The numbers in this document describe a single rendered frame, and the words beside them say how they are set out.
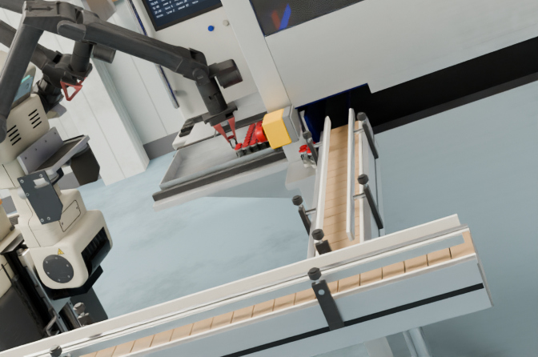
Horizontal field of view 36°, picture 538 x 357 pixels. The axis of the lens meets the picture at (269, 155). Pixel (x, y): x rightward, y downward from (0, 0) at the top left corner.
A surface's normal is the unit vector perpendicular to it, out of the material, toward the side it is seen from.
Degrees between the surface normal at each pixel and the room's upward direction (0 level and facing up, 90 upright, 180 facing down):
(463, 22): 90
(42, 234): 90
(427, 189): 90
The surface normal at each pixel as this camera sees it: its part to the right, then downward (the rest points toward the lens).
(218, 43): -0.11, 0.38
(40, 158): 0.89, -0.24
